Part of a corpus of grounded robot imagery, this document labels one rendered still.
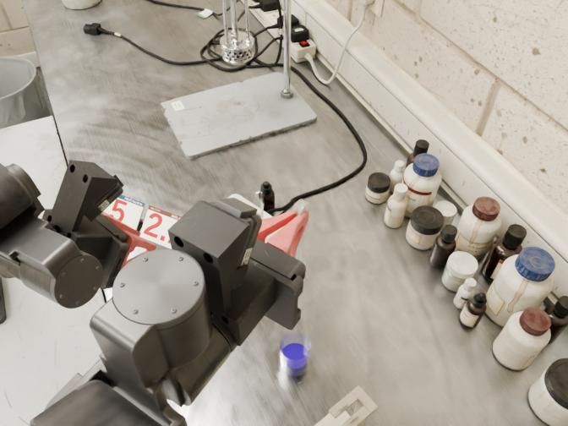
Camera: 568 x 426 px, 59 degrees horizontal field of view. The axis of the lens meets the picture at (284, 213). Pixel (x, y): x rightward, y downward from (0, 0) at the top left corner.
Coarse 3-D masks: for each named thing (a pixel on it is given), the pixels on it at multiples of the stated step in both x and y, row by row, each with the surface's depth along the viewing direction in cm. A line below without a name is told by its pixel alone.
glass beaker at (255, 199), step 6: (234, 192) 73; (240, 192) 74; (246, 192) 74; (252, 192) 74; (258, 192) 74; (240, 198) 74; (246, 198) 75; (252, 198) 75; (258, 198) 74; (252, 204) 76; (258, 204) 75; (264, 204) 72; (258, 210) 76
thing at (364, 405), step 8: (352, 392) 57; (360, 392) 57; (344, 400) 57; (352, 400) 57; (360, 400) 57; (368, 400) 57; (336, 408) 56; (344, 408) 56; (360, 408) 56; (368, 408) 56; (376, 408) 56; (328, 416) 67; (336, 416) 56; (344, 416) 67; (352, 416) 56; (360, 416) 56; (368, 416) 56; (320, 424) 67; (328, 424) 67; (336, 424) 67; (344, 424) 55; (352, 424) 55; (360, 424) 61
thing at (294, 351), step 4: (288, 344) 72; (292, 344) 72; (296, 344) 72; (300, 344) 72; (284, 348) 72; (288, 348) 72; (292, 348) 72; (296, 348) 72; (300, 348) 72; (304, 348) 72; (284, 352) 71; (288, 352) 71; (292, 352) 71; (296, 352) 71; (300, 352) 71; (304, 352) 71; (308, 352) 71; (288, 356) 71; (292, 356) 71; (296, 356) 71; (300, 356) 71; (304, 356) 71
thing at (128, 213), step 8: (120, 200) 90; (112, 208) 90; (120, 208) 90; (128, 208) 89; (136, 208) 89; (112, 216) 90; (120, 216) 89; (128, 216) 89; (136, 216) 89; (128, 224) 89
